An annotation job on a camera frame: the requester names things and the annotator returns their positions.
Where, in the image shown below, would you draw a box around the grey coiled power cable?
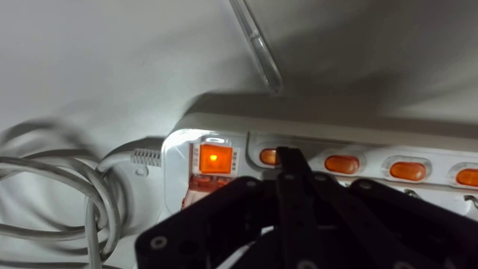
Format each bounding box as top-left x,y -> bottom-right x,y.
0,118 -> 165,269

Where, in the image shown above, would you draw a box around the white power strip orange switches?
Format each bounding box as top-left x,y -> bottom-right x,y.
162,113 -> 478,218

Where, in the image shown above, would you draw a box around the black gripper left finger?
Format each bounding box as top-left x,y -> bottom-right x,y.
135,176 -> 275,269

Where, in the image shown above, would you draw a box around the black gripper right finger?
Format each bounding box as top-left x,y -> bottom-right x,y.
277,148 -> 478,269

